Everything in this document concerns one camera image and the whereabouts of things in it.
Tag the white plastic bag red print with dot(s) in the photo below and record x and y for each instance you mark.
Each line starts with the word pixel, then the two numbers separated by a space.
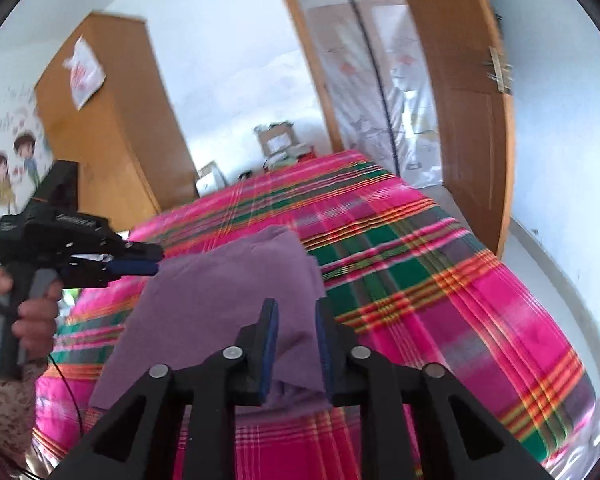
pixel 85 75

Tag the small black tool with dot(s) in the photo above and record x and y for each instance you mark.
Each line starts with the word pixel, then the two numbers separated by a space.
pixel 245 175

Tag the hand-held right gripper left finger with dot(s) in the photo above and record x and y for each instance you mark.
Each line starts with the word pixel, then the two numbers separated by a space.
pixel 270 355

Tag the wooden door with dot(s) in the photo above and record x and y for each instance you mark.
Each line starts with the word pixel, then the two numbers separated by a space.
pixel 460 110

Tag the wooden door frame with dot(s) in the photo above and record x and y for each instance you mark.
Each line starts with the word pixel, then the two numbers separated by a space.
pixel 305 50

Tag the metal door lock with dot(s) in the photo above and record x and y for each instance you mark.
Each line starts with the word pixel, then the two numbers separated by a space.
pixel 497 70

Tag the wooden wardrobe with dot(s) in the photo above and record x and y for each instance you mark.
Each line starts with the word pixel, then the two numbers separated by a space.
pixel 125 150

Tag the white cardboard box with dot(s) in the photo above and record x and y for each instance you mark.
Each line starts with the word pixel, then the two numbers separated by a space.
pixel 211 180

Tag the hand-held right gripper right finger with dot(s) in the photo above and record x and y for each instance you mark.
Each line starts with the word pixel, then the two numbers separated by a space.
pixel 322 355

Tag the clear printed plastic door curtain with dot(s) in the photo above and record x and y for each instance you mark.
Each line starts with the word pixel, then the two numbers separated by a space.
pixel 370 85

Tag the pink plaid bed sheet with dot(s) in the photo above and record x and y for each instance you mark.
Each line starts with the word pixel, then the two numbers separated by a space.
pixel 430 310

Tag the person's left forearm floral sleeve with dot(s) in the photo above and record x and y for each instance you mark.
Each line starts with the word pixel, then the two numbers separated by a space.
pixel 0 410

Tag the purple fleece garment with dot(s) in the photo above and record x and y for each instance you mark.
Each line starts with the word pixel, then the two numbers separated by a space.
pixel 220 290

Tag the cartoon children wall sticker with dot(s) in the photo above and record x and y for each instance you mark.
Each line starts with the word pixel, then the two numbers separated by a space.
pixel 10 165

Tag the person's left hand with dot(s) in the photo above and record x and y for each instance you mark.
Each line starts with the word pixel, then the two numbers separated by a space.
pixel 37 325

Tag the brown cardboard box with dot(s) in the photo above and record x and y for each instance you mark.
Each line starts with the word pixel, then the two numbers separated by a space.
pixel 276 139

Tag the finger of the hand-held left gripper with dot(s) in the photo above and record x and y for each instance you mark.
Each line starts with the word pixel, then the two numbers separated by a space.
pixel 142 251
pixel 132 268

